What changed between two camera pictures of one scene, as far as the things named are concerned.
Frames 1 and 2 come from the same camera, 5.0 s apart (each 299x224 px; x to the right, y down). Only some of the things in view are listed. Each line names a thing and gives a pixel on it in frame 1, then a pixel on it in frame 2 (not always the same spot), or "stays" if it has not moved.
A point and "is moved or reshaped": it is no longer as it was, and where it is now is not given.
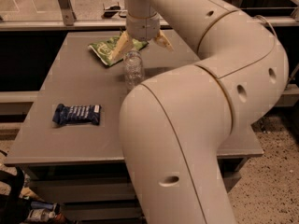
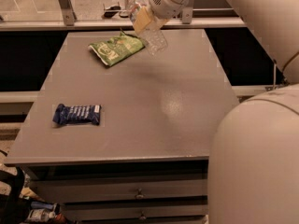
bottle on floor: x=39 y=215 stays
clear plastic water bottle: x=134 y=69 is moved or reshaped
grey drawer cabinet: x=82 y=169 stays
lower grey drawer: x=98 y=211 stays
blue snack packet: x=78 y=114 stays
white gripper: x=143 y=28 to x=164 y=3
